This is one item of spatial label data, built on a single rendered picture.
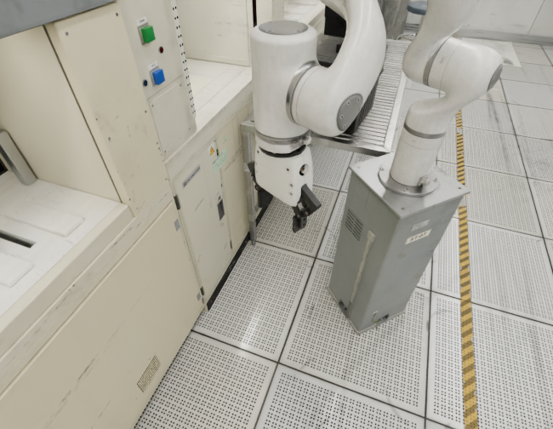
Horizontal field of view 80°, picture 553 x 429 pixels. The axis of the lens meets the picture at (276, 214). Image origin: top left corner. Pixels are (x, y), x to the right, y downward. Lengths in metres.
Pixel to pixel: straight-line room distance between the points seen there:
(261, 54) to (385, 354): 1.41
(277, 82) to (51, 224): 0.70
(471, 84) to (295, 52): 0.60
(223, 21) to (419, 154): 1.01
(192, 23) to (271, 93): 1.30
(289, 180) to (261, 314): 1.19
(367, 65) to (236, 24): 1.23
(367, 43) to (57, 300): 0.78
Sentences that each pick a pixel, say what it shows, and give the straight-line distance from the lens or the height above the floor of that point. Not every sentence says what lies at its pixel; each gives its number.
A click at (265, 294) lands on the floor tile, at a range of 1.71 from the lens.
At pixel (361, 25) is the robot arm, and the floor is 1.34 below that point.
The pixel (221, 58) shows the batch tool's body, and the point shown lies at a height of 0.89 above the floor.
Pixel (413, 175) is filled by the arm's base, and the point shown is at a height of 0.81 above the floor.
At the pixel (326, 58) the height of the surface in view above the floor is 1.01.
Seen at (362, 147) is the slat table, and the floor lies 0.76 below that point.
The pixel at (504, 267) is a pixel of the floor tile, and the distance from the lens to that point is 2.17.
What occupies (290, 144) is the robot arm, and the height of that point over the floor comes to 1.18.
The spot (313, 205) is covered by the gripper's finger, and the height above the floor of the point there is 1.08.
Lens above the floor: 1.45
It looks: 44 degrees down
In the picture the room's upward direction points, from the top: straight up
